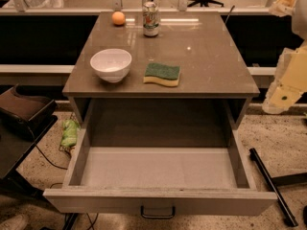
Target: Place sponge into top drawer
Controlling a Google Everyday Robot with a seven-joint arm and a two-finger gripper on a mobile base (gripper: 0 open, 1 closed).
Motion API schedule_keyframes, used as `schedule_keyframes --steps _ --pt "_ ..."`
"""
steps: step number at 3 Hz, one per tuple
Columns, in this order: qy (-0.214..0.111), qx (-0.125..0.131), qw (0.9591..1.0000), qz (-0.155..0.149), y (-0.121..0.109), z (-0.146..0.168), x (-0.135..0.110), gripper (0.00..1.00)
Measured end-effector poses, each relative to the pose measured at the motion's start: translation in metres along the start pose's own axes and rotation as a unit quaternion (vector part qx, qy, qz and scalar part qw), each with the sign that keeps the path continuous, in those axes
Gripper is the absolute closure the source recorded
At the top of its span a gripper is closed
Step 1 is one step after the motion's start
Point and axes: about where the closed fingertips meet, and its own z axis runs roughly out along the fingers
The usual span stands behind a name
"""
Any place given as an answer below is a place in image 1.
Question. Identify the black drawer handle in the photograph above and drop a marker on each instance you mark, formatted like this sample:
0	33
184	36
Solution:
152	213

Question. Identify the white shoe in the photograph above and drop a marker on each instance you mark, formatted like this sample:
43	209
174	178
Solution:
18	222

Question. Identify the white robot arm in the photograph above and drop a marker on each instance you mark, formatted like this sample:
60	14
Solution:
290	78

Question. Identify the open grey drawer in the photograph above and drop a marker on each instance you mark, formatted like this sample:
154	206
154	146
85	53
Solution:
197	181

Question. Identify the dark brown side stand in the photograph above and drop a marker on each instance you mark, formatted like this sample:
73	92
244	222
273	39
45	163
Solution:
24	120

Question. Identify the green crumpled bag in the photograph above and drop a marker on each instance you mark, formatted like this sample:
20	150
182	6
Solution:
70	130

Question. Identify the white bowl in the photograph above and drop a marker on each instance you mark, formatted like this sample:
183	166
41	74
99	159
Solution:
111	65

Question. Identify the grey drawer cabinet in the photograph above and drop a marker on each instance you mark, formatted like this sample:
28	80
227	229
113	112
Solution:
209	102

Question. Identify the orange ball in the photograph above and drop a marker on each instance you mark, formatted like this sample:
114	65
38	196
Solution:
118	18

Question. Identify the soda can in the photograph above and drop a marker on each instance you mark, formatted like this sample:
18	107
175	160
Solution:
150	19

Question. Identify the green and yellow sponge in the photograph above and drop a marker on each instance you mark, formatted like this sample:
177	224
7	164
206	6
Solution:
162	74

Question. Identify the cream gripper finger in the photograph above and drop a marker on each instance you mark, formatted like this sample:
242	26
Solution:
280	98

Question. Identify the black floor bar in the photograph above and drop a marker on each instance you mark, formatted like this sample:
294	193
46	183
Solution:
289	218

